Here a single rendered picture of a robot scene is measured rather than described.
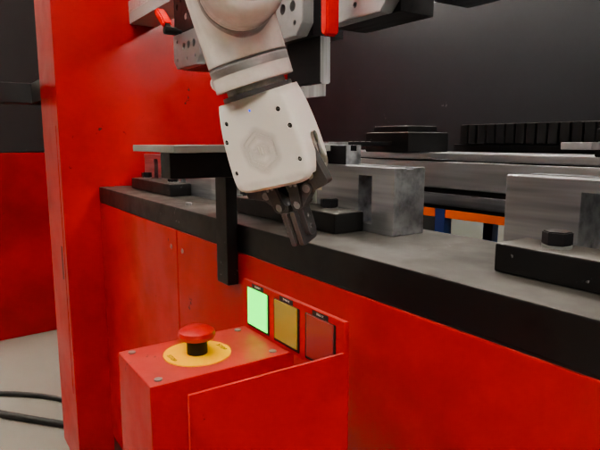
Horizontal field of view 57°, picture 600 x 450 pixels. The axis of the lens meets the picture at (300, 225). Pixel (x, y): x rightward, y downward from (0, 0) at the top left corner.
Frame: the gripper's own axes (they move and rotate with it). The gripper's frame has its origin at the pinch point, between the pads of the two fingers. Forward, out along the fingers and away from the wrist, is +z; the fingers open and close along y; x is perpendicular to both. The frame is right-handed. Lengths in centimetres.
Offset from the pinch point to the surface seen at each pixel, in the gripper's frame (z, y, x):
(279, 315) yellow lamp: 8.3, -2.5, -5.6
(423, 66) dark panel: -10, -10, 91
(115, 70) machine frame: -35, -91, 69
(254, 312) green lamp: 8.9, -7.6, -3.4
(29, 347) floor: 65, -231, 84
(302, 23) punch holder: -23.6, -9.4, 32.0
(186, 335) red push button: 6.2, -9.0, -13.1
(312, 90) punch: -13.3, -12.7, 35.0
